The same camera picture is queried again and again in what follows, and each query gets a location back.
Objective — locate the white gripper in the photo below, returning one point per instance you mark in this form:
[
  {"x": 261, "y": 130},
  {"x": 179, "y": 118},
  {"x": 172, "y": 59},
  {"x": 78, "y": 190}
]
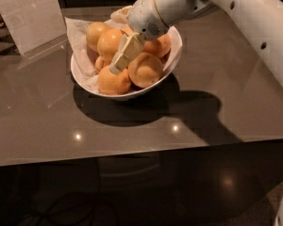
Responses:
[{"x": 143, "y": 17}]

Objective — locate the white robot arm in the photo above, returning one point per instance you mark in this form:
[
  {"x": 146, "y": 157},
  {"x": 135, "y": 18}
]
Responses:
[{"x": 226, "y": 176}]

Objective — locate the white ceramic bowl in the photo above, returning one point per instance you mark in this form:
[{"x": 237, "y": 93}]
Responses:
[{"x": 173, "y": 60}]

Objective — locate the orange centre top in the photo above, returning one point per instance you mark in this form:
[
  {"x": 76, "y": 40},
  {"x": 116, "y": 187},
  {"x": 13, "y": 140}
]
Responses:
[{"x": 108, "y": 43}]

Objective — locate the orange back left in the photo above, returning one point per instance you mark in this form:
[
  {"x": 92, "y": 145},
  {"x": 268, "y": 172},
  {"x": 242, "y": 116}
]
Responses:
[{"x": 94, "y": 31}]

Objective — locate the orange back right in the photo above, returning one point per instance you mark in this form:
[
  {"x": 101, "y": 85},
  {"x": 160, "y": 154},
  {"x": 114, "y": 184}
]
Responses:
[{"x": 159, "y": 47}]

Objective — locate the small orange left low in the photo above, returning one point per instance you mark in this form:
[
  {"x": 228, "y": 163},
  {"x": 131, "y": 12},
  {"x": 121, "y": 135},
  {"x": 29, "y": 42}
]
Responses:
[{"x": 100, "y": 63}]

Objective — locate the orange front right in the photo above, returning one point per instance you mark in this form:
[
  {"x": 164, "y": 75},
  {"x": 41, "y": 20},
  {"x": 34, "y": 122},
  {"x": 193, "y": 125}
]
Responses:
[{"x": 145, "y": 70}]

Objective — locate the white paper napkin liner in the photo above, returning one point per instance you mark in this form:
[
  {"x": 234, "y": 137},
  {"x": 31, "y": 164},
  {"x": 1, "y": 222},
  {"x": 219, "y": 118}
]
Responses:
[{"x": 94, "y": 44}]

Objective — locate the orange front left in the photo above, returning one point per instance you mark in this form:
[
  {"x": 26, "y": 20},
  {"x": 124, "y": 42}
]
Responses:
[{"x": 113, "y": 84}]

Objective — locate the clear acrylic sign holder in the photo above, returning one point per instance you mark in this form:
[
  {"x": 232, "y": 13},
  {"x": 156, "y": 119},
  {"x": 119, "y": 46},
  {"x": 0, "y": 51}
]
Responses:
[{"x": 34, "y": 25}]

